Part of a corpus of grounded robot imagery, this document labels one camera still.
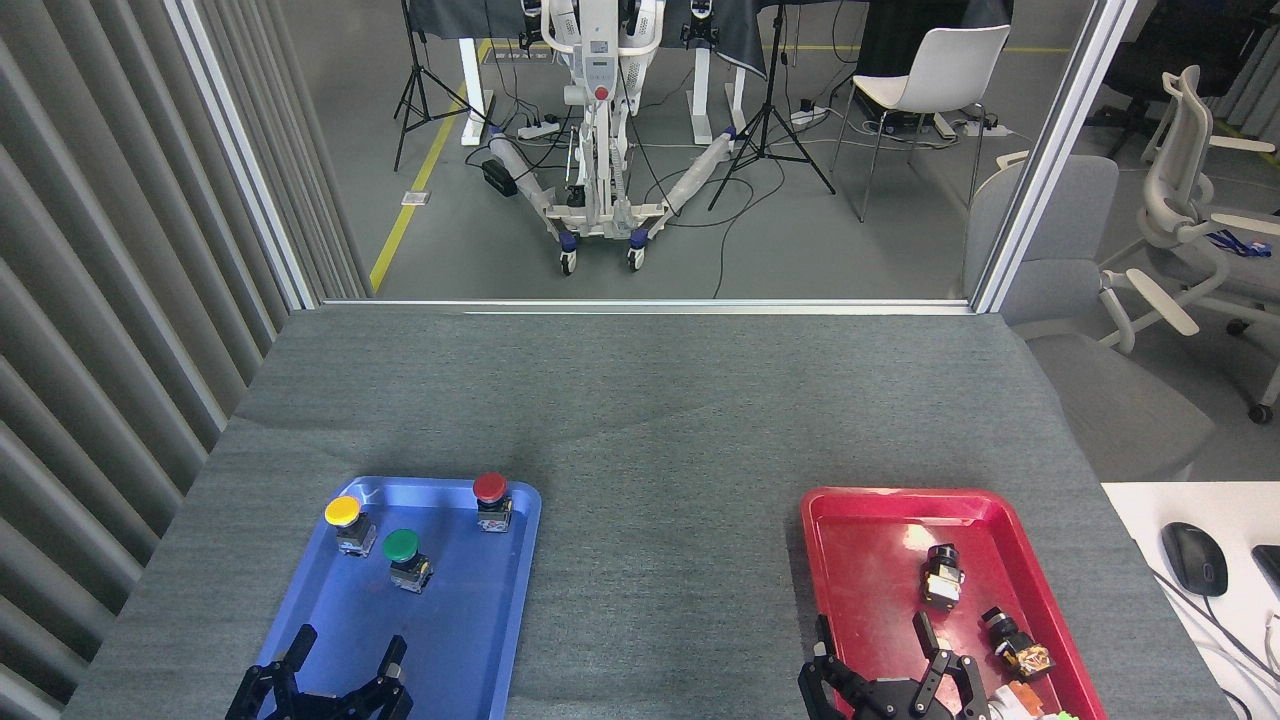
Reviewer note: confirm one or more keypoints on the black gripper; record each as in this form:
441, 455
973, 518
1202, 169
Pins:
318, 710
900, 703

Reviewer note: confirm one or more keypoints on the green push button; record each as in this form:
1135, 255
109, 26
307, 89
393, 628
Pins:
402, 546

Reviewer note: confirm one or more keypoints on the yellow push button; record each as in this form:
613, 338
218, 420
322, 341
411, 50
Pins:
343, 511

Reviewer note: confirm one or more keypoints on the red push button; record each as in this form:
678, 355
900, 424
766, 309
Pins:
490, 487

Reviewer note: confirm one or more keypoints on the red plastic tray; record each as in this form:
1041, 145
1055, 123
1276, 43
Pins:
880, 560

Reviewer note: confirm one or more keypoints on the blue plastic tray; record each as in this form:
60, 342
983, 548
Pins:
450, 620

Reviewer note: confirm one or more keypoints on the white desk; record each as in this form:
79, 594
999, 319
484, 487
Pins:
1140, 520

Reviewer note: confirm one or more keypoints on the black computer mouse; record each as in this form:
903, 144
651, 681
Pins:
1194, 558

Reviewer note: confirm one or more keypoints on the black keyboard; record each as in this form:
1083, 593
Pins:
1268, 568

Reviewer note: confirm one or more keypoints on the grey upholstered chair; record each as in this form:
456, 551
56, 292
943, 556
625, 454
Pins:
1070, 260

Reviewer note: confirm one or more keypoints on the metal floor outlet plate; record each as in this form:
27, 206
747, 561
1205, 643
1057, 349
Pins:
416, 198

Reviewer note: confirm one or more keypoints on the black power adapter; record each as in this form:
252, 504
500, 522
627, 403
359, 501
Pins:
499, 178

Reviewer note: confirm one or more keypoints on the white power strip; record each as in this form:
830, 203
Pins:
538, 128
808, 115

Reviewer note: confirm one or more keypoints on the black tripod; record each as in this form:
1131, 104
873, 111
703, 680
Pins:
418, 80
770, 120

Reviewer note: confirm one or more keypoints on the white office chair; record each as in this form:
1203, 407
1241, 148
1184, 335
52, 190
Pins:
1180, 190

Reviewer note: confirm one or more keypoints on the white plastic chair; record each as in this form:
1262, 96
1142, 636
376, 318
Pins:
945, 70

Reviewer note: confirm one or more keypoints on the white table with black cloth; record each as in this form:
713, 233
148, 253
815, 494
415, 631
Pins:
470, 90

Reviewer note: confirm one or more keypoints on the white stand on wheels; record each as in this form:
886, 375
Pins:
600, 80

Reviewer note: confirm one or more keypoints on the black office chair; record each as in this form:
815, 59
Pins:
1160, 60

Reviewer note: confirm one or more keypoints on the black knob switch silver base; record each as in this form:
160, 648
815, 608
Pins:
942, 580

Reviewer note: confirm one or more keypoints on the black knob switch gold base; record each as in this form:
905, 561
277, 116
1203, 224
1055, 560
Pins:
1015, 645

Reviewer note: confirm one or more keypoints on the white and orange switch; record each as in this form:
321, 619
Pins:
1020, 700

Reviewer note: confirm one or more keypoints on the silver frame rail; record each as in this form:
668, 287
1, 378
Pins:
640, 305

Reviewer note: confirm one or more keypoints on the silver frame post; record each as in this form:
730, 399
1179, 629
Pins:
240, 160
1050, 160

